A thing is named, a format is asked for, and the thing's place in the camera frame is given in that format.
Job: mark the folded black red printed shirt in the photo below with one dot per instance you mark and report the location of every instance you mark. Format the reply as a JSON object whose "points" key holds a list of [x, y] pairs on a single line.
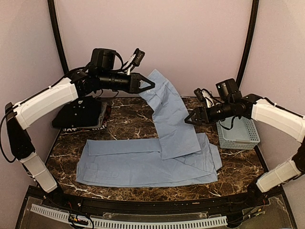
{"points": [[77, 129]]}

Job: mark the folded grey shirt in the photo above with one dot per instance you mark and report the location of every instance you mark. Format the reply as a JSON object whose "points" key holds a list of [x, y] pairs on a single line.
{"points": [[104, 116]]}

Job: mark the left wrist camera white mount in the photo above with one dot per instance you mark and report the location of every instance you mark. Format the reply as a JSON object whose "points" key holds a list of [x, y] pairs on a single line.
{"points": [[134, 61]]}

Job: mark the black frame post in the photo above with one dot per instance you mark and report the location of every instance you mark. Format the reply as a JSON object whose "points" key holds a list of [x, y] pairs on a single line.
{"points": [[248, 42], [57, 35]]}

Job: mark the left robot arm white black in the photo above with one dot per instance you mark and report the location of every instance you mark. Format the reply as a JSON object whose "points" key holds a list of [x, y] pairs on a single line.
{"points": [[96, 75]]}

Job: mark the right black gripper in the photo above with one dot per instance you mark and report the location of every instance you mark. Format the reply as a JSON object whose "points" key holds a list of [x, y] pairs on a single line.
{"points": [[200, 110]]}

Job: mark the light blue long sleeve shirt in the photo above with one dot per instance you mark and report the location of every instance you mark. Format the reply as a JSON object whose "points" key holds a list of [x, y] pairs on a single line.
{"points": [[177, 157]]}

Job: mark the left black frame post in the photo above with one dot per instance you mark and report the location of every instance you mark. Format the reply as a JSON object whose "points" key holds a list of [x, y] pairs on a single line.
{"points": [[57, 35]]}

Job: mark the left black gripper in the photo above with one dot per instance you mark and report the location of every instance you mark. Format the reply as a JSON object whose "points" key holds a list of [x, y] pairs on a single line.
{"points": [[135, 78]]}

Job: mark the white slotted cable duct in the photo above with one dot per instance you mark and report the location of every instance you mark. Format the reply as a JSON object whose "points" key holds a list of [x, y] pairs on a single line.
{"points": [[134, 222]]}

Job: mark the right black frame post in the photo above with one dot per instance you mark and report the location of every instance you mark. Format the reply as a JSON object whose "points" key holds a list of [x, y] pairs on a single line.
{"points": [[248, 42]]}

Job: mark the small circuit board with wires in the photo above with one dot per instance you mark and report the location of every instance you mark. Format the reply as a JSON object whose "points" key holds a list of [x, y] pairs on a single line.
{"points": [[80, 220]]}

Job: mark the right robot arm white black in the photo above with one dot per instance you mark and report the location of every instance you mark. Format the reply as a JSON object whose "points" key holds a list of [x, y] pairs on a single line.
{"points": [[263, 110]]}

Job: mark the light blue plastic basket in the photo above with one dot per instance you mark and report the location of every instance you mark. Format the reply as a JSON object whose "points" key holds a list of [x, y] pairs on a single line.
{"points": [[243, 135]]}

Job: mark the black front rail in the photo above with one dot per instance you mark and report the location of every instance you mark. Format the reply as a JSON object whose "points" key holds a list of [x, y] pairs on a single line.
{"points": [[215, 198]]}

